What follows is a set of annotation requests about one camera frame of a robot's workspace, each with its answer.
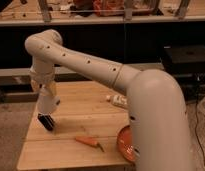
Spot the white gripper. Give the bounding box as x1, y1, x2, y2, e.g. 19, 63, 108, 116
37, 83, 60, 115

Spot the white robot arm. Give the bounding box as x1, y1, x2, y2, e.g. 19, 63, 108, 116
25, 30, 195, 171

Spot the black eraser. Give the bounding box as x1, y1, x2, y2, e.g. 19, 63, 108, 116
38, 114, 54, 131

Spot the wooden table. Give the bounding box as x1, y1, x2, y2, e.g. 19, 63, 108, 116
17, 81, 134, 171

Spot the orange carrot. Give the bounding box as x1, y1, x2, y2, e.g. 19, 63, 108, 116
75, 136, 104, 151

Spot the orange bowl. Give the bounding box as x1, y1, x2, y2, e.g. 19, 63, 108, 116
116, 125, 135, 163

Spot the wooden shelf with clutter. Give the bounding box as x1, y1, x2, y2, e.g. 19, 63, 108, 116
0, 0, 205, 27

